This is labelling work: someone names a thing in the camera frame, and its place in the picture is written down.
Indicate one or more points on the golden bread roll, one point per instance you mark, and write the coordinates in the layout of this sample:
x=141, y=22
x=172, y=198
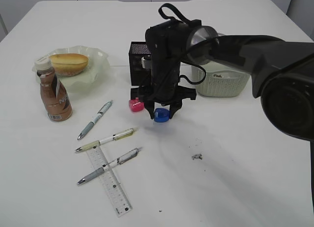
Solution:
x=69, y=64

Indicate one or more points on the lilac grip white pen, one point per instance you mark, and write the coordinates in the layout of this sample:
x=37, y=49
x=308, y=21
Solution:
x=107, y=166

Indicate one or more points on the blue pencil sharpener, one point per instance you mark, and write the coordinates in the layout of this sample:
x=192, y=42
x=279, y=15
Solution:
x=161, y=115

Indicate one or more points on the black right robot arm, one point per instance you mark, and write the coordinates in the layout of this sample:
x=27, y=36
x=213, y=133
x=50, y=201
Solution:
x=282, y=72

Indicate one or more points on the clear plastic ruler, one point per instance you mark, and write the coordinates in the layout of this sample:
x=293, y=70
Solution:
x=111, y=184

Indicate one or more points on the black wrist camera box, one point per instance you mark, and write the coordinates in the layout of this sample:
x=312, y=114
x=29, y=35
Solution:
x=146, y=62

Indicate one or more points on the pink pencil sharpener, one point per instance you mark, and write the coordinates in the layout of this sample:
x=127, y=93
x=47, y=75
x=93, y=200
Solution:
x=135, y=105

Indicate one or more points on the frosted green glass plate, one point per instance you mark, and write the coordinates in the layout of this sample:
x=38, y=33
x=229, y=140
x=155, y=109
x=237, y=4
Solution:
x=98, y=64

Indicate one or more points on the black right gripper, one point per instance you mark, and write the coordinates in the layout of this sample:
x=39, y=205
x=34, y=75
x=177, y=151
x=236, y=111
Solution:
x=164, y=89

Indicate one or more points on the tiny grey paper scrap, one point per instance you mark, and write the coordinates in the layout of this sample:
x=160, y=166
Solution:
x=197, y=156

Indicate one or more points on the brown Nescafe coffee bottle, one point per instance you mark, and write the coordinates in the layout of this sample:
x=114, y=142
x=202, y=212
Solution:
x=53, y=92

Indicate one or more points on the pale green plastic basket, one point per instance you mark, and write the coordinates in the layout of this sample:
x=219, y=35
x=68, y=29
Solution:
x=212, y=86

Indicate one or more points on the cream grip white pen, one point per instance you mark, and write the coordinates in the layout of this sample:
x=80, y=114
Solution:
x=113, y=137

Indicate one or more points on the grey grip white pen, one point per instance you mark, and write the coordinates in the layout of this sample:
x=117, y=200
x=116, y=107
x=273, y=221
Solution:
x=92, y=123

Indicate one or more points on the black mesh pen holder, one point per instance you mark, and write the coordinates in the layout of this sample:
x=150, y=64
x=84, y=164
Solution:
x=137, y=65

